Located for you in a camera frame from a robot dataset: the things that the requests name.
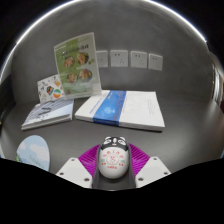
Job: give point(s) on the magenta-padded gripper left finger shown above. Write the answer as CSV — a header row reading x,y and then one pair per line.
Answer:
x,y
75,170

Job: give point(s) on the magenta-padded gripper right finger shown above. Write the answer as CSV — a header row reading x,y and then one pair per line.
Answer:
x,y
151,170

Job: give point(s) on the white panda-print computer mouse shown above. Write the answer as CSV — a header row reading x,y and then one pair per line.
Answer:
x,y
113,163

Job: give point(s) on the round sky-and-grass mouse pad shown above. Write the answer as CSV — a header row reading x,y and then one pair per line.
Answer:
x,y
33,153

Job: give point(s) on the white book with blue band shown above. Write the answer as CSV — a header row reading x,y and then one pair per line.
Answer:
x,y
140,110

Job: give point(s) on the grey-cover book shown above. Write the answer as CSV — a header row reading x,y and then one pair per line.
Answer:
x,y
46,115

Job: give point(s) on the small white colourful-print card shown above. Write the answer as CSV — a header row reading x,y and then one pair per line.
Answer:
x,y
50,88

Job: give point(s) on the green menu in acrylic stand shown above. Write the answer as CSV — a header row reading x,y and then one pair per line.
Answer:
x,y
76,66

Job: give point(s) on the black-framed glass door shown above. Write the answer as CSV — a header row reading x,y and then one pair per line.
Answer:
x,y
220,86

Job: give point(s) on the white wall socket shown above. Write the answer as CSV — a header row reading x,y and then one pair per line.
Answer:
x,y
119,58
138,59
155,62
102,59

